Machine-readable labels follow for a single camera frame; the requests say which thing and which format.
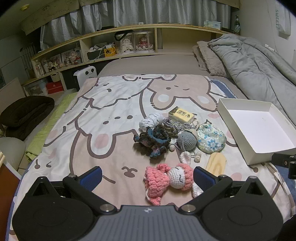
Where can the black storage box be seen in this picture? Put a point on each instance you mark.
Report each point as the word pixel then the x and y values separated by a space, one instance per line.
pixel 94 55

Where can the light wooden block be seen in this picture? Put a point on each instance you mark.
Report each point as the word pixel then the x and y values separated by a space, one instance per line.
pixel 216 162

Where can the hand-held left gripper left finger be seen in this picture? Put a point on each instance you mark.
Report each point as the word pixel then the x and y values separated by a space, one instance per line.
pixel 93 178

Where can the wooden headboard shelf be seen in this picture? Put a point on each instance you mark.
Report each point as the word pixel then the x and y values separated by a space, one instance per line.
pixel 175 26

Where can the white cardboard box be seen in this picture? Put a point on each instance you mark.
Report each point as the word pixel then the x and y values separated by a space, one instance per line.
pixel 254 125

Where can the tissue box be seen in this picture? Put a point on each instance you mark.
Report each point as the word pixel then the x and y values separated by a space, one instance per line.
pixel 212 24

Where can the pink crochet bunny doll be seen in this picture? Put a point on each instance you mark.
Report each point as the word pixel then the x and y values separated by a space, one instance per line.
pixel 175 177

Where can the brown floor cushion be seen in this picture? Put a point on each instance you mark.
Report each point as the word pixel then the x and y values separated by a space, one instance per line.
pixel 25 111

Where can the red box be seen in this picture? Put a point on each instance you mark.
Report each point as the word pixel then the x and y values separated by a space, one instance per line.
pixel 54 87

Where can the grey duvet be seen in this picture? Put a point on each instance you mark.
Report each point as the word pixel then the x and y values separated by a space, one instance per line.
pixel 254 62

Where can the green mat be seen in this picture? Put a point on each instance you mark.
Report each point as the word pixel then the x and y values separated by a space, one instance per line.
pixel 53 125

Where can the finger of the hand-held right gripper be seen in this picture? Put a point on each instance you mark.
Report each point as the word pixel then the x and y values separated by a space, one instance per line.
pixel 281 160

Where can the grey crochet doll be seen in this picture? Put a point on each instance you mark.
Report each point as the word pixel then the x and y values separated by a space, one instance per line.
pixel 187 140

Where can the green glass bottle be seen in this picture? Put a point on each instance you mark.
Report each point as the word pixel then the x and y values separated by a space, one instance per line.
pixel 236 26

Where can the cartoon printed blanket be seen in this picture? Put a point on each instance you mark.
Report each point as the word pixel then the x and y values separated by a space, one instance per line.
pixel 111 111

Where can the clear plastic storage bin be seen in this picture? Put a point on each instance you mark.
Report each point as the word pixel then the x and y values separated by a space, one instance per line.
pixel 34 88

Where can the row of small figurines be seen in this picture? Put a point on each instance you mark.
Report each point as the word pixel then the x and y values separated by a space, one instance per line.
pixel 57 62

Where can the small yellow carton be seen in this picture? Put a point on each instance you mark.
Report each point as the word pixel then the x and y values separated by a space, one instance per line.
pixel 181 114

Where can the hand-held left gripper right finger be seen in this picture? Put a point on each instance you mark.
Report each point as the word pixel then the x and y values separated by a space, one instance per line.
pixel 203 179

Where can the beige fluffy pillow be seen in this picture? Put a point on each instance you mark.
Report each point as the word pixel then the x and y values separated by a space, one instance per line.
pixel 211 58

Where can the white printed cushion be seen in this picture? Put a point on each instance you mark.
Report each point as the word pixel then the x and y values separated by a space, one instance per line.
pixel 281 17

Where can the dark multicolour crochet scrunchie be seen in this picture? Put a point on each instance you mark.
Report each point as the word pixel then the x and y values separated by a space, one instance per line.
pixel 150 141

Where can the white doll in clear case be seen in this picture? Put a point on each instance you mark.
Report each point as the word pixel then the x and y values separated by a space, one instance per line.
pixel 126 45

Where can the red doll in clear case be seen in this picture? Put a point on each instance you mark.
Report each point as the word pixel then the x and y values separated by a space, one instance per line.
pixel 143 42

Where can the white space heater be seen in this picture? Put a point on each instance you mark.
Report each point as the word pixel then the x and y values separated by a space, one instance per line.
pixel 84 77

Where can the yellow shelf box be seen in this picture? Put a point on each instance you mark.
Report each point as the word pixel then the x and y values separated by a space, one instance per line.
pixel 109 51

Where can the white yarn scrunchie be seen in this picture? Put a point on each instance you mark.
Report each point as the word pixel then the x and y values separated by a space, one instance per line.
pixel 148 121

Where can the blue floral fabric pouch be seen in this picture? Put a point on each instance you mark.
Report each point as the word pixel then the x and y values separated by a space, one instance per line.
pixel 211 138

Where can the grey curtain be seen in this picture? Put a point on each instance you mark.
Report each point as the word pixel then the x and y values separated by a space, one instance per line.
pixel 138 14

